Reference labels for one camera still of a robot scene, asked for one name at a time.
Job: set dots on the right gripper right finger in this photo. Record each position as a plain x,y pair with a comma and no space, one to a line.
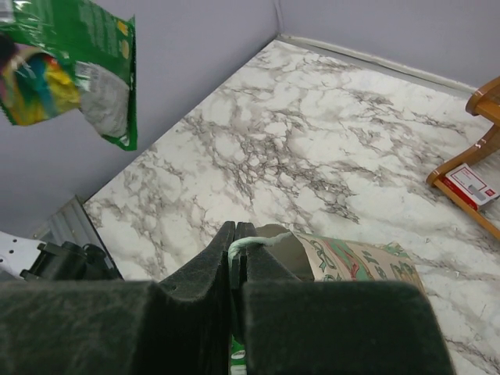
290,326

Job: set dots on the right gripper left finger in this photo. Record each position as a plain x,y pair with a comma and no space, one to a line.
180,325

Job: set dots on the yellow green snack packet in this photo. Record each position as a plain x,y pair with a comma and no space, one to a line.
34,86

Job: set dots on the green white paper bag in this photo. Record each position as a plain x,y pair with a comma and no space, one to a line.
315,258

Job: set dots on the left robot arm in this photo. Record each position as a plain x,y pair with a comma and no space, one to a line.
34,260

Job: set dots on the red white small box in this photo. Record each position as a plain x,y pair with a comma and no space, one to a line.
470,187

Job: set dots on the wooden shelf rack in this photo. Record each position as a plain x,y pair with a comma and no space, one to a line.
483,102

